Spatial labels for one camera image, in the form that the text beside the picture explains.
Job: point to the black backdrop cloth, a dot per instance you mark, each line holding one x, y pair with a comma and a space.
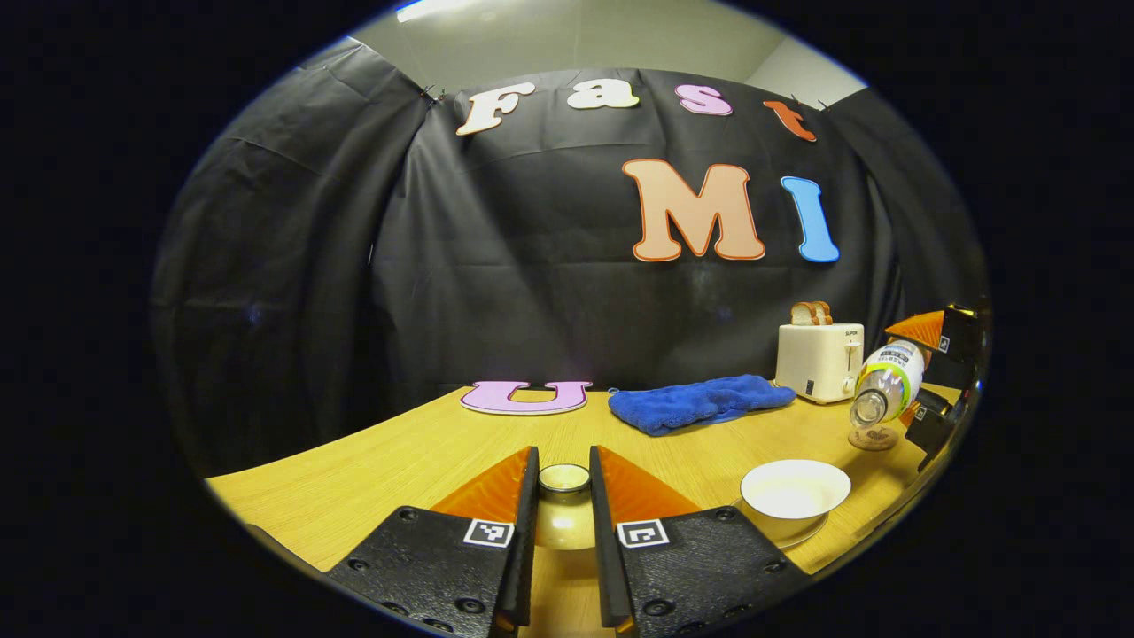
532, 292

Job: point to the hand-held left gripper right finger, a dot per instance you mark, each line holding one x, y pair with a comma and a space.
604, 567

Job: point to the blue towel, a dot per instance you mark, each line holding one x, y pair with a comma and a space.
700, 403

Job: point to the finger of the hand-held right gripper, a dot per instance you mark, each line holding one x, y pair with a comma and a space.
961, 341
935, 430

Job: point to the clear water bottle white label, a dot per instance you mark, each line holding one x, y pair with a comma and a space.
890, 377

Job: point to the white toaster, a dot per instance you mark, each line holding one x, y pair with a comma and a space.
815, 363

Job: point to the round cork coaster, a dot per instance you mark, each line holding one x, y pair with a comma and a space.
873, 439

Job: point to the pink letter cutout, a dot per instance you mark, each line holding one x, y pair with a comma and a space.
523, 403

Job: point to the cream ceramic teacup lid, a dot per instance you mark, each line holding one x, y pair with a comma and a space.
565, 523

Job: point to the bread slice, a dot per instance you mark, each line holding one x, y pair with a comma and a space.
803, 314
825, 312

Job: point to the cream ceramic saucer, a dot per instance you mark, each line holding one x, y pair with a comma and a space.
793, 532

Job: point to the cream ceramic teacup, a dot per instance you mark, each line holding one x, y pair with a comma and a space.
795, 489

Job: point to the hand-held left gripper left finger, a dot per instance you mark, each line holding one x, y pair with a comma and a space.
524, 549

